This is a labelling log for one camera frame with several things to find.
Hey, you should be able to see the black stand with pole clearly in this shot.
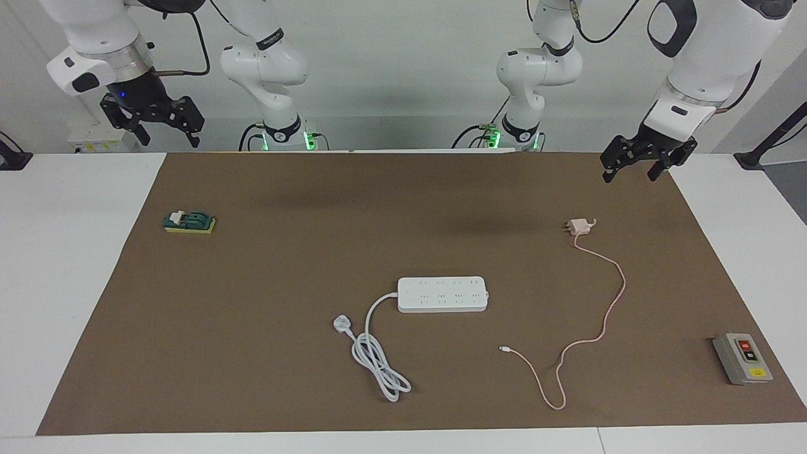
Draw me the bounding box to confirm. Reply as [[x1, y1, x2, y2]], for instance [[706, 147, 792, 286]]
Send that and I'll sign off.
[[733, 101, 807, 171]]

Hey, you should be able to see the black right base cable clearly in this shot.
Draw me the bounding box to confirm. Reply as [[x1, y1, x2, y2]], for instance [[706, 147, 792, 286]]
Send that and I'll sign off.
[[238, 122, 267, 152]]

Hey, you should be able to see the brown table mat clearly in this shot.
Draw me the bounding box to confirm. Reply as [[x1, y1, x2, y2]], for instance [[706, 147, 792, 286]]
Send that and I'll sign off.
[[36, 151, 807, 436]]

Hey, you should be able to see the green knife switch yellow base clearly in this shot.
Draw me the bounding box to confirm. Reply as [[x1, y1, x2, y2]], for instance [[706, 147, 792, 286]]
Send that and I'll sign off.
[[163, 210, 217, 235]]

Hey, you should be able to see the black base cable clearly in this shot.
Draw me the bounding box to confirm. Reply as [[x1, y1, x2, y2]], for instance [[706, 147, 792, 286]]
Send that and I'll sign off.
[[451, 95, 506, 150], [238, 122, 267, 152]]

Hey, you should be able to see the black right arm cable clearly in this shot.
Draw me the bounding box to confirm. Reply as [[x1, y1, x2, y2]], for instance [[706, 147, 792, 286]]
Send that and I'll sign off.
[[151, 11, 211, 77]]

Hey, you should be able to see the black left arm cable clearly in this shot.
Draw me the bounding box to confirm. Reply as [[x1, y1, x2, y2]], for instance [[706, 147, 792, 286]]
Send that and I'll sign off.
[[569, 0, 641, 45]]

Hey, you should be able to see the white power strip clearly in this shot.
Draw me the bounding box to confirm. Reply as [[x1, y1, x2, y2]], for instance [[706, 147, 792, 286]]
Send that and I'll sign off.
[[397, 276, 489, 313]]

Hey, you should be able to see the white box with yellow labels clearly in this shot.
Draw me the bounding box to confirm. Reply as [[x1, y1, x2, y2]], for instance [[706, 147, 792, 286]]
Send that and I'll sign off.
[[68, 122, 137, 154]]

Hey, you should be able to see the grey push-button control box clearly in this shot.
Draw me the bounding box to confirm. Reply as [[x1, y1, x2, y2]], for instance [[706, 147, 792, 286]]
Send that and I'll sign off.
[[712, 333, 774, 386]]

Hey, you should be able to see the white power cord with plug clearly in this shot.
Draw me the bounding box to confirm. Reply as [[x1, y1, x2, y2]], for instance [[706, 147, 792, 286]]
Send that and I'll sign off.
[[333, 292, 412, 402]]

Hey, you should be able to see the black left base cable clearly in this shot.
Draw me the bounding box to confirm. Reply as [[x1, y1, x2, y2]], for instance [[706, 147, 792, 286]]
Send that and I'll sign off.
[[451, 95, 506, 150]]

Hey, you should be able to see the pink charging cable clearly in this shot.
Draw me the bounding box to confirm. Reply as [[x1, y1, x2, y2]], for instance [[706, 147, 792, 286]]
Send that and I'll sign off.
[[499, 236, 627, 410]]

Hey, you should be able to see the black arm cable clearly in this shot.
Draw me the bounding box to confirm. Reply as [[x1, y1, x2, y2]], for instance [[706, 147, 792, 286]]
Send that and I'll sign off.
[[151, 11, 211, 77], [569, 0, 641, 45]]

